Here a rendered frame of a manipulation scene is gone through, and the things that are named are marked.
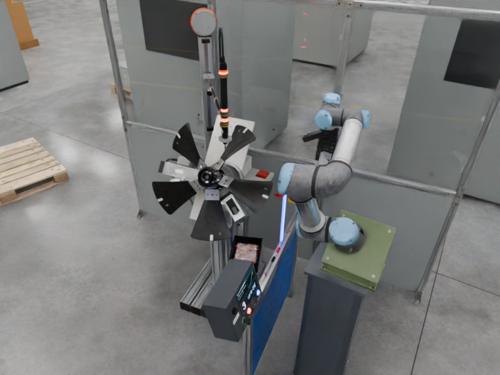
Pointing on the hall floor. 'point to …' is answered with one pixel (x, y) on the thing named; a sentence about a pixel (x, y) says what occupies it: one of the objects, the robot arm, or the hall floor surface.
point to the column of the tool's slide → (206, 89)
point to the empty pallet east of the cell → (27, 170)
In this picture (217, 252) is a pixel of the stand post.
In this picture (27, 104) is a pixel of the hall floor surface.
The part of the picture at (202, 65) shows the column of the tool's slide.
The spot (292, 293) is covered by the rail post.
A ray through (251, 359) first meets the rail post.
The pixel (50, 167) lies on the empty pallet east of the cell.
